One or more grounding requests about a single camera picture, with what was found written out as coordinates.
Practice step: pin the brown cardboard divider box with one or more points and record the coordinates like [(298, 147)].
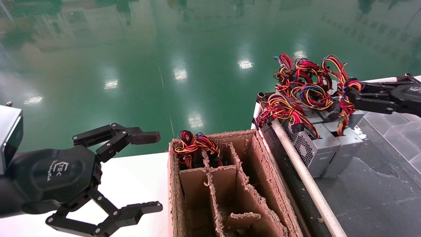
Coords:
[(250, 171)]

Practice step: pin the black pipe joint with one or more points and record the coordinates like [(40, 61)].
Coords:
[(408, 76)]

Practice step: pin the white padded cart pipe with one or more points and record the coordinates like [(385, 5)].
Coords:
[(384, 79)]

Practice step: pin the metal pipe joint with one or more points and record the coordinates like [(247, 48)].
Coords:
[(262, 96)]

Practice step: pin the short white cart pipe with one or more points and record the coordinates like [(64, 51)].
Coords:
[(256, 112)]

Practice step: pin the clear plastic divider tray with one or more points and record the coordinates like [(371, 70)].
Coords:
[(394, 138)]

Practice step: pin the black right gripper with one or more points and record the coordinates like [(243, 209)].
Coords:
[(411, 98)]

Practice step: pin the black cart side rail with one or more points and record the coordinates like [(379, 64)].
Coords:
[(289, 184)]

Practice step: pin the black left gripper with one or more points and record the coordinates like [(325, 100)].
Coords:
[(56, 174)]

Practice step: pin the mesh-faced grey power supply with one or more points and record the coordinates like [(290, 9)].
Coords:
[(319, 154)]

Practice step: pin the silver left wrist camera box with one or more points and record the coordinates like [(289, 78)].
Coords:
[(8, 138)]

